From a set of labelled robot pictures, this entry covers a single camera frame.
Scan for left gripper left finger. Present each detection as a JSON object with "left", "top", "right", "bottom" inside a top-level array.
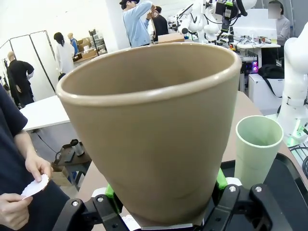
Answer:
[{"left": 51, "top": 184, "right": 126, "bottom": 231}]

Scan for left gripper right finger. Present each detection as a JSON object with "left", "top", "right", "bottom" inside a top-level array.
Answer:
[{"left": 204, "top": 168, "right": 289, "bottom": 231}]

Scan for white paper doily coaster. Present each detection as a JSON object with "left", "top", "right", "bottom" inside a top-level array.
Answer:
[
  {"left": 20, "top": 173, "right": 51, "bottom": 200},
  {"left": 121, "top": 215, "right": 141, "bottom": 229}
]

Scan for brown tall cup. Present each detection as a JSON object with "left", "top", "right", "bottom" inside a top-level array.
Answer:
[{"left": 55, "top": 42, "right": 243, "bottom": 227}]

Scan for person's left forearm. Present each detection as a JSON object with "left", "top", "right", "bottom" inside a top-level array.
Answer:
[{"left": 13, "top": 129, "right": 40, "bottom": 167}]

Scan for person's left hand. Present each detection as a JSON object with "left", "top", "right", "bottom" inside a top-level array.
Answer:
[{"left": 25, "top": 154, "right": 54, "bottom": 183}]

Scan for person's right hand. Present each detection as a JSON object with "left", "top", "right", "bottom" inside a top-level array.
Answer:
[{"left": 0, "top": 193, "right": 34, "bottom": 231}]

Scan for small cardboard box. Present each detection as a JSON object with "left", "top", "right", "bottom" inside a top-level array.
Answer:
[{"left": 51, "top": 166, "right": 70, "bottom": 187}]

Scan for black plastic tray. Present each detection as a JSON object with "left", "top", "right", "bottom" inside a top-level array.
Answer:
[{"left": 220, "top": 152, "right": 308, "bottom": 231}]

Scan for light green tall cup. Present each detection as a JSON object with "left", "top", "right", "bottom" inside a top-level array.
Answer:
[{"left": 234, "top": 115, "right": 284, "bottom": 191}]

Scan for small brown side table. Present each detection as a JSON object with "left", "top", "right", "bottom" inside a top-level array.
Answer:
[{"left": 51, "top": 145, "right": 93, "bottom": 192}]

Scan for black silver bottle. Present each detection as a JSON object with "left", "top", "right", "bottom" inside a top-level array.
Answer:
[{"left": 70, "top": 139, "right": 85, "bottom": 157}]

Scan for person in dark t-shirt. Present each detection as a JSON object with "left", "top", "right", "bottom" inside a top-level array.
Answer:
[{"left": 0, "top": 83, "right": 73, "bottom": 231}]

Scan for white rounded table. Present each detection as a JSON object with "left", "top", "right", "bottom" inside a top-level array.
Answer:
[{"left": 18, "top": 94, "right": 76, "bottom": 132}]

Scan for white cabinet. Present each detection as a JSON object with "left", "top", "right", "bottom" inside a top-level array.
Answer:
[{"left": 247, "top": 73, "right": 286, "bottom": 114}]

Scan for black backpack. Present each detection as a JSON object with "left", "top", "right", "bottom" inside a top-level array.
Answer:
[{"left": 258, "top": 64, "right": 286, "bottom": 98}]

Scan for figure in long white coat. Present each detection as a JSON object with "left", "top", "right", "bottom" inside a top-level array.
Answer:
[{"left": 53, "top": 32, "right": 76, "bottom": 81}]

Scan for white folding screen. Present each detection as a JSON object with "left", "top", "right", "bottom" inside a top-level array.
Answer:
[{"left": 0, "top": 30, "right": 56, "bottom": 97}]

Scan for cluttered white desk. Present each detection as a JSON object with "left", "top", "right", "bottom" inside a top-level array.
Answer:
[{"left": 231, "top": 36, "right": 282, "bottom": 51}]

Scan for metal shelf rack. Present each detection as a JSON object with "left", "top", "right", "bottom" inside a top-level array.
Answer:
[{"left": 88, "top": 28, "right": 108, "bottom": 55}]

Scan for seated person in grey shirt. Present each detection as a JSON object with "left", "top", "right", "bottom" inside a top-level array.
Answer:
[{"left": 261, "top": 0, "right": 292, "bottom": 67}]

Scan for flat cardboard box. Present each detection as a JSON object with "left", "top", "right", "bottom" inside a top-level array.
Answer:
[{"left": 157, "top": 33, "right": 185, "bottom": 44}]

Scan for person in light blue shirt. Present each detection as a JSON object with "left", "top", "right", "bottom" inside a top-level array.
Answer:
[{"left": 119, "top": 0, "right": 154, "bottom": 48}]

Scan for white humanoid robot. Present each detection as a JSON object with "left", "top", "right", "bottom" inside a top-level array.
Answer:
[{"left": 177, "top": 0, "right": 218, "bottom": 44}]

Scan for hanging black gripper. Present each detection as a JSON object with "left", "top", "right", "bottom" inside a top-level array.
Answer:
[{"left": 215, "top": 0, "right": 241, "bottom": 33}]

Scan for person in dark jacket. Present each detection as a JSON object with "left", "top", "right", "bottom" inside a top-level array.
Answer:
[{"left": 150, "top": 6, "right": 169, "bottom": 45}]

